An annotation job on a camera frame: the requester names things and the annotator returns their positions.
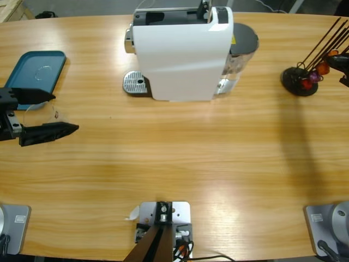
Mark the dark camera post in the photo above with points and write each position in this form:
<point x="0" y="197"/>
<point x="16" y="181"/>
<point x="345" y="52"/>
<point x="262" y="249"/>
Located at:
<point x="155" y="245"/>

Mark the wooden crate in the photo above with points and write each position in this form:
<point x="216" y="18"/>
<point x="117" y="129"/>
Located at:
<point x="8" y="8"/>

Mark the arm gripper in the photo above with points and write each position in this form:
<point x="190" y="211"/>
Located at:
<point x="8" y="122"/>
<point x="345" y="81"/>

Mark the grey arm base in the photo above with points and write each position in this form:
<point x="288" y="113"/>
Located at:
<point x="327" y="226"/>
<point x="16" y="226"/>

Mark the red coffee capsule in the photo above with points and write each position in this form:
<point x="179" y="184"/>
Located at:
<point x="307" y="84"/>

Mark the clear water tank black lid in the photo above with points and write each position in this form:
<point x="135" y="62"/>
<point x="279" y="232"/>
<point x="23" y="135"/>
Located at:
<point x="244" y="36"/>

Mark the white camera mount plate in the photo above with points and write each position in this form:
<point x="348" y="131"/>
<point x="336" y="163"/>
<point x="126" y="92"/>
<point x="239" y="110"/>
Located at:
<point x="181" y="211"/>

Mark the black capsule holder with rods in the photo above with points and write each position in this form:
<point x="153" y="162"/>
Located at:
<point x="293" y="79"/>

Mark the teal rectangular tray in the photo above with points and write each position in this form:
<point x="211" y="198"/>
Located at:
<point x="35" y="71"/>

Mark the grey metal leg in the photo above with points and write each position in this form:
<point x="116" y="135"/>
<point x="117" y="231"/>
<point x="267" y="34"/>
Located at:
<point x="295" y="6"/>

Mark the clear drinking glass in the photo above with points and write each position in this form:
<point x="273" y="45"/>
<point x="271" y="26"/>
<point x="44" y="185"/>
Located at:
<point x="49" y="114"/>

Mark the black object on floor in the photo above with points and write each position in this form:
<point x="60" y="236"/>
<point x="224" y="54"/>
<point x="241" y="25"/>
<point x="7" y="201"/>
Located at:
<point x="46" y="14"/>

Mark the white capsule coffee machine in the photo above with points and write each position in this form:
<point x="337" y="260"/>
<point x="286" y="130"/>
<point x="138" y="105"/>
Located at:
<point x="177" y="60"/>

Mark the white paper tab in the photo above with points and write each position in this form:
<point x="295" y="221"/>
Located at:
<point x="134" y="213"/>

